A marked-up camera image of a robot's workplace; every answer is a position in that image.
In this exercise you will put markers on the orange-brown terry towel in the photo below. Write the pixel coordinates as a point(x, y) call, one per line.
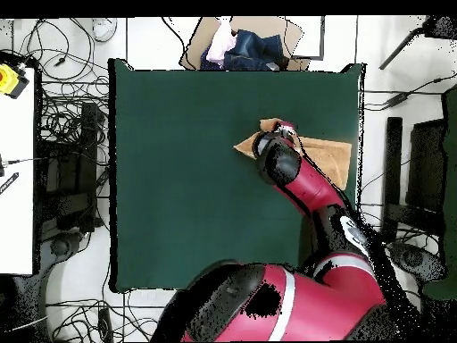
point(332, 157)

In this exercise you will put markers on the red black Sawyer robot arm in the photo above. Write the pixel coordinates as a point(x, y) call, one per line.
point(321, 303)

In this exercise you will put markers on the blue denim garment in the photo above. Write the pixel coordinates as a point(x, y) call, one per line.
point(257, 50)

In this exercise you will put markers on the brown cardboard box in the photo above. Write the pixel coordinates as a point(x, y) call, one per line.
point(296, 35)

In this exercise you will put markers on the pink garment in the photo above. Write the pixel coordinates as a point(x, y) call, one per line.
point(219, 46)

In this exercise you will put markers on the dark green table cloth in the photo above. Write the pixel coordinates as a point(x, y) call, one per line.
point(171, 178)

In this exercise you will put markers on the black chair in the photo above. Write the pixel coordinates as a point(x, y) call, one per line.
point(425, 160)

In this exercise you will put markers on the white shoe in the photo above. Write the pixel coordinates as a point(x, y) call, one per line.
point(104, 28)

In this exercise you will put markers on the black power strip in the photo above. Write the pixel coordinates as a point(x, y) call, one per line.
point(105, 323)

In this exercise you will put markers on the yellow emergency stop box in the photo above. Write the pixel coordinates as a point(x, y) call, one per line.
point(9, 80)

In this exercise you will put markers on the white side table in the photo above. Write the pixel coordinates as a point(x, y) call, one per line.
point(16, 214)

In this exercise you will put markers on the black stand frame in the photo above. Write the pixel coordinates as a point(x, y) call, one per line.
point(76, 178)

